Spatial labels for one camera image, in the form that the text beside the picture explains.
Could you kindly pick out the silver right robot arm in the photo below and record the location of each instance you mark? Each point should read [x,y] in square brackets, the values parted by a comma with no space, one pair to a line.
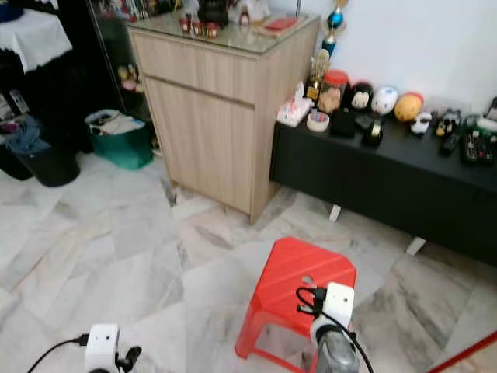
[334,351]

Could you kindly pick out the red plastic stool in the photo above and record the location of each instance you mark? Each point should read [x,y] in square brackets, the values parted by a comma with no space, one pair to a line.
[291,287]

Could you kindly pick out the black plastic bin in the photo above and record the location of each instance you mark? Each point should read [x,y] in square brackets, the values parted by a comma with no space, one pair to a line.
[50,166]

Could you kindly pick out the green storage bin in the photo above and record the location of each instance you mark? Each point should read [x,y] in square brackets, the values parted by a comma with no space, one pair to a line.
[123,145]

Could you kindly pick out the light wooden cabinet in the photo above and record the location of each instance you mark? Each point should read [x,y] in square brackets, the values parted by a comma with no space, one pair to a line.
[210,132]

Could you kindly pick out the blue crumpled cloth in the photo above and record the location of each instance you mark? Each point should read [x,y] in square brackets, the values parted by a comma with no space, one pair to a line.
[27,137]

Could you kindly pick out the pink tissue pack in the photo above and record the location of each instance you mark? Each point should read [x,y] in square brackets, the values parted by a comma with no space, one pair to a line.
[293,114]

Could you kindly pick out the white tape roll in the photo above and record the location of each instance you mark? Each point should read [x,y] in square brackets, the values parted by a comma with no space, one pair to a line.
[318,121]

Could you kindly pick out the black low bench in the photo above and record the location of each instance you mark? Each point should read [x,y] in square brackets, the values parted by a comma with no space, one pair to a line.
[380,183]

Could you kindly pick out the black pouch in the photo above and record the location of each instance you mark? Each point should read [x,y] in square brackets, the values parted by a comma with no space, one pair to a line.
[343,123]

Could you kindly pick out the red-lidded clear jar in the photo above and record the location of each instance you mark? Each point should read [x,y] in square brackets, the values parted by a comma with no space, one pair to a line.
[332,93]

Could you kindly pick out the white lace table cloth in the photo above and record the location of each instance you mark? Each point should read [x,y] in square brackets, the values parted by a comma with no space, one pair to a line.
[31,37]

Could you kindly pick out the black round figurine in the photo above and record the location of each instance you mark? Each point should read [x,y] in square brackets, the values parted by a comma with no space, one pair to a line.
[360,95]

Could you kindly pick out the dark incense burner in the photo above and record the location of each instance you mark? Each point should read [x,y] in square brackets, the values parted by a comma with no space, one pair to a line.
[213,12]

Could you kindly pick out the white round figurine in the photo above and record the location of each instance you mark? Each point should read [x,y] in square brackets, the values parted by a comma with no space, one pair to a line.
[384,99]

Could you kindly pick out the flat red packet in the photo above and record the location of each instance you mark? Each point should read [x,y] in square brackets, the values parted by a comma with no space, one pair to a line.
[281,25]

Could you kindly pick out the orange round figurine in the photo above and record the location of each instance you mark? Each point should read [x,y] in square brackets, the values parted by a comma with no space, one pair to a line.
[408,106]

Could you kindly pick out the small panda figurine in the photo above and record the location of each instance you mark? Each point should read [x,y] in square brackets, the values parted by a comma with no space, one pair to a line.
[422,123]

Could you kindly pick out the blue and gold trophy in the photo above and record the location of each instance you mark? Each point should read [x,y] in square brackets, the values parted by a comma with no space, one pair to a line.
[335,19]

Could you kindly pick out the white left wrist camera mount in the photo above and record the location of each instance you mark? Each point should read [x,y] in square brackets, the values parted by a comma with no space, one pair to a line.
[102,347]

